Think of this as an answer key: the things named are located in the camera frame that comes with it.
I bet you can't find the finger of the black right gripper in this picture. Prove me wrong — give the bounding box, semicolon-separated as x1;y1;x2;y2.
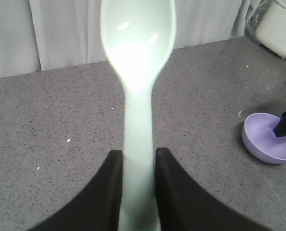
155;148;268;231

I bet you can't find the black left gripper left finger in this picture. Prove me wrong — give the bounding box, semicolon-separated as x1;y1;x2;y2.
30;150;123;231

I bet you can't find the purple plastic bowl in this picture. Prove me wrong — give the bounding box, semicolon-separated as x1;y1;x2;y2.
242;113;286;164

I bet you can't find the mint green plastic spoon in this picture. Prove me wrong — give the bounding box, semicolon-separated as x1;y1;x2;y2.
100;0;176;231

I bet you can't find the white rice cooker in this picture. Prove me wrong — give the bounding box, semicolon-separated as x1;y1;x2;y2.
246;0;286;59

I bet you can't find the white curtain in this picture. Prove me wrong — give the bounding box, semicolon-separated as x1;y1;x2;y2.
0;0;259;77

